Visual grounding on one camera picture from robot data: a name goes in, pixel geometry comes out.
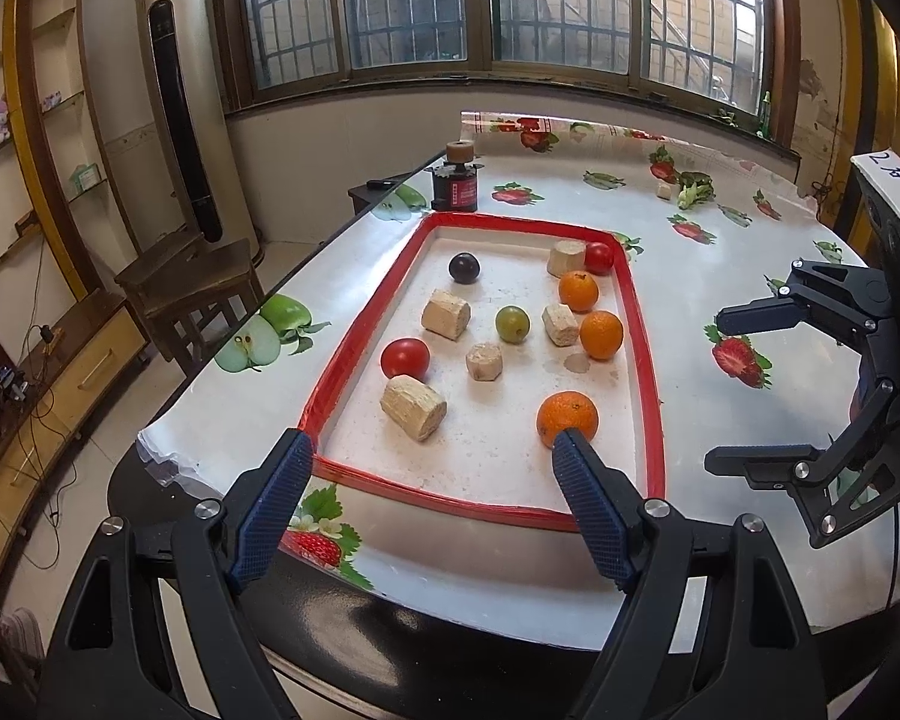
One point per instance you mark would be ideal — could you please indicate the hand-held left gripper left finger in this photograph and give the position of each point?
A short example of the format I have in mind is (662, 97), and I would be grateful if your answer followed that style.
(274, 499)

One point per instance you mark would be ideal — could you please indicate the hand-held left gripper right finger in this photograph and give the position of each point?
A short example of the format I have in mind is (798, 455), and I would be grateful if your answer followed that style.
(592, 510)

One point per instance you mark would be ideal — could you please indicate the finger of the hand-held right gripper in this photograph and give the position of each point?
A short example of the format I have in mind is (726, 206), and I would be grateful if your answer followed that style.
(750, 465)
(750, 317)

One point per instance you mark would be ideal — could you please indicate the orange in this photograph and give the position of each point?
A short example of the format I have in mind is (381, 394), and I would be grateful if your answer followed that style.
(601, 335)
(567, 416)
(578, 291)

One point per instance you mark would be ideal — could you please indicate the red rimmed white tray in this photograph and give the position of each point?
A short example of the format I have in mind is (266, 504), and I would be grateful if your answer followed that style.
(495, 457)

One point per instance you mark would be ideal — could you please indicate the red tomato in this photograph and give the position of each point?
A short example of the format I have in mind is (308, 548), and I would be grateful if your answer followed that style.
(599, 258)
(405, 358)

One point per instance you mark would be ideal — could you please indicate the beige sugarcane chunk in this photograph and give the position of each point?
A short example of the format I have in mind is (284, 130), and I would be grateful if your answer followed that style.
(445, 313)
(566, 257)
(485, 361)
(560, 325)
(413, 408)

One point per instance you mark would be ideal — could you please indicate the small green fruit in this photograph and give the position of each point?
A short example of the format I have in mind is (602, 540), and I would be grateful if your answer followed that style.
(512, 323)

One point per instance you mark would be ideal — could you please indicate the dark purple plum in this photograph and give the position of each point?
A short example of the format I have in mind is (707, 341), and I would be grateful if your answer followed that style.
(465, 269)

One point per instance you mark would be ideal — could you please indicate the green leafy vegetable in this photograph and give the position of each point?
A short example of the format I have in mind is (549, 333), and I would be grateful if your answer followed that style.
(694, 191)

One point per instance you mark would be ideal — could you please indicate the yellow low cabinet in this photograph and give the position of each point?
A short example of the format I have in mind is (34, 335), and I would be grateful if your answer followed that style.
(67, 375)

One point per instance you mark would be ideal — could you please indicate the dark wooden stool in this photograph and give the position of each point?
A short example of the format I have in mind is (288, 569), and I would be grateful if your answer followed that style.
(187, 270)

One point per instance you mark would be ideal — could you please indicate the pink striped cloth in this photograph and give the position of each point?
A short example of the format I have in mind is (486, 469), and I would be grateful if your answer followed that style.
(15, 637)

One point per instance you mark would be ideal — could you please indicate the dark side table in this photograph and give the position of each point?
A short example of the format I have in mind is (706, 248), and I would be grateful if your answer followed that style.
(364, 202)

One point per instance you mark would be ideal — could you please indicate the black motor with red label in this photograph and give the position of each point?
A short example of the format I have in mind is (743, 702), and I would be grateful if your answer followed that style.
(456, 191)

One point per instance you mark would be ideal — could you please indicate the green box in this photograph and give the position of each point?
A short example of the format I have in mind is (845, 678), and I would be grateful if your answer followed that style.
(84, 178)

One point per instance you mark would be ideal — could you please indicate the beige tower air conditioner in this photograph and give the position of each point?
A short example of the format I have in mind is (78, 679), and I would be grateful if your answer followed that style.
(225, 127)

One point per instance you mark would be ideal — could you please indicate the barred window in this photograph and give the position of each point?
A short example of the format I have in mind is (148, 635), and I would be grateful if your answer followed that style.
(420, 7)

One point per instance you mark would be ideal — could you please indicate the wall shelf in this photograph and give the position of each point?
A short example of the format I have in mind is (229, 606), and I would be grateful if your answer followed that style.
(52, 105)

